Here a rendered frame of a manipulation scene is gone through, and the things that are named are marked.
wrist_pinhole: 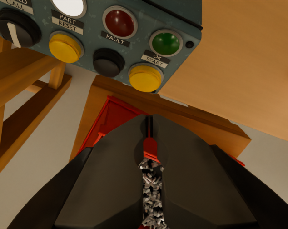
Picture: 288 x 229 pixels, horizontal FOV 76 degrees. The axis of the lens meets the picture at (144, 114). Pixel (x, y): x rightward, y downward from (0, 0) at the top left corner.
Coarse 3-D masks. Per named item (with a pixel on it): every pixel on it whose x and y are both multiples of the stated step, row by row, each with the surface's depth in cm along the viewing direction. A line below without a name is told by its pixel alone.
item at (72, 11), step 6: (54, 0) 12; (60, 0) 11; (66, 0) 11; (72, 0) 11; (78, 0) 11; (60, 6) 12; (66, 6) 12; (72, 6) 12; (78, 6) 12; (66, 12) 12; (72, 12) 12; (78, 12) 12
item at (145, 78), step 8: (136, 72) 16; (144, 72) 15; (152, 72) 15; (136, 80) 16; (144, 80) 16; (152, 80) 16; (160, 80) 16; (136, 88) 17; (144, 88) 17; (152, 88) 17
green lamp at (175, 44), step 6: (156, 36) 13; (162, 36) 13; (168, 36) 13; (174, 36) 13; (156, 42) 13; (162, 42) 13; (168, 42) 13; (174, 42) 13; (156, 48) 14; (162, 48) 13; (168, 48) 13; (174, 48) 13; (162, 54) 14; (168, 54) 14
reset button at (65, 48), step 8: (56, 40) 14; (64, 40) 14; (72, 40) 14; (56, 48) 14; (64, 48) 14; (72, 48) 14; (80, 48) 15; (56, 56) 15; (64, 56) 15; (72, 56) 15
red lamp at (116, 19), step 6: (114, 12) 12; (120, 12) 12; (108, 18) 12; (114, 18) 12; (120, 18) 12; (126, 18) 12; (108, 24) 12; (114, 24) 12; (120, 24) 12; (126, 24) 12; (132, 24) 12; (114, 30) 13; (120, 30) 13; (126, 30) 13; (132, 30) 13; (120, 36) 13
